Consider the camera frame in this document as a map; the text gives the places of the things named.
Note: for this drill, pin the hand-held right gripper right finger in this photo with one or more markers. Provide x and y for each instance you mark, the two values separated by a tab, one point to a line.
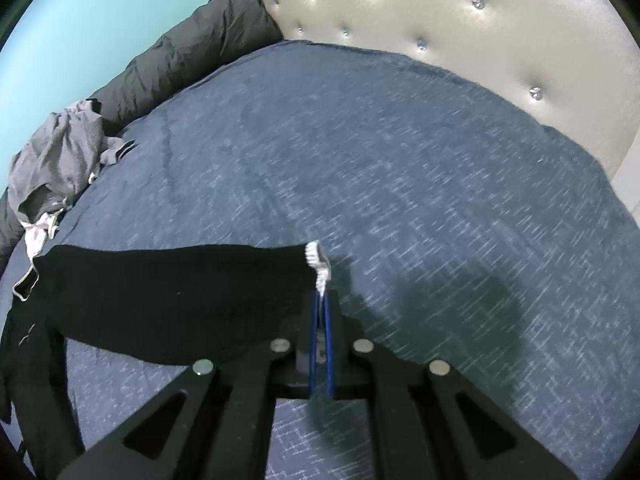
329	350

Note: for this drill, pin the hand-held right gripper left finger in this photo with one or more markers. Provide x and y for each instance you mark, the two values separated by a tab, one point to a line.
314	345

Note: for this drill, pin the black sweater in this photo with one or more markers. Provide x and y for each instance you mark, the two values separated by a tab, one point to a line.
165	295

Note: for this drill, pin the bed with blue-grey sheet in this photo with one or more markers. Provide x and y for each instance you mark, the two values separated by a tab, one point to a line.
375	160

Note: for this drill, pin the white garment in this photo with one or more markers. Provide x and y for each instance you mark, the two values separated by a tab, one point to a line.
40	237

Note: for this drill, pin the grey garment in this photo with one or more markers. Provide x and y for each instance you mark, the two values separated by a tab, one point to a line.
60	155

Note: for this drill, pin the cream tufted headboard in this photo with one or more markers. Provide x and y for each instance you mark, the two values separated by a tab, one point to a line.
450	25

